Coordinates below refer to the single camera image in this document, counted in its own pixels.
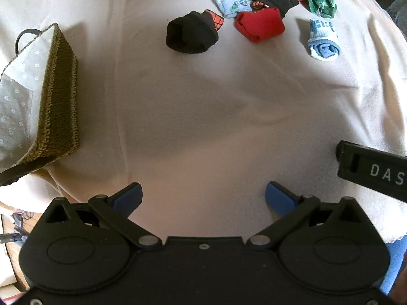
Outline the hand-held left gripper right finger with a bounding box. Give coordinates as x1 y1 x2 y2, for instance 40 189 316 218
247 180 367 249

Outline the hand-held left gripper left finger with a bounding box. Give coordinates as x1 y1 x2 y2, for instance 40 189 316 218
43 182 161 249

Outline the woven basket with floral lining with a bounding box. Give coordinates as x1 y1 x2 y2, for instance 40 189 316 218
0 22 80 186

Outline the blue white striped sock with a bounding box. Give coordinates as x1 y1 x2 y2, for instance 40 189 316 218
307 18 341 62

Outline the red sock bundle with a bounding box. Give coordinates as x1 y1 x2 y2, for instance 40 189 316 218
235 7 284 43

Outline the black sock with web print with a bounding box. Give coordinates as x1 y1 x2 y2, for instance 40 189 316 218
165 9 226 54

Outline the light blue sock green print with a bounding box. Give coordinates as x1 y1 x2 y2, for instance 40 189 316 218
212 0 255 18

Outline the cream blanket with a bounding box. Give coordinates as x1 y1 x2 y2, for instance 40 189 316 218
0 0 407 242

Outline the grey floor tool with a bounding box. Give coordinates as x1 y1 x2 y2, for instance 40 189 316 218
0 232 26 245

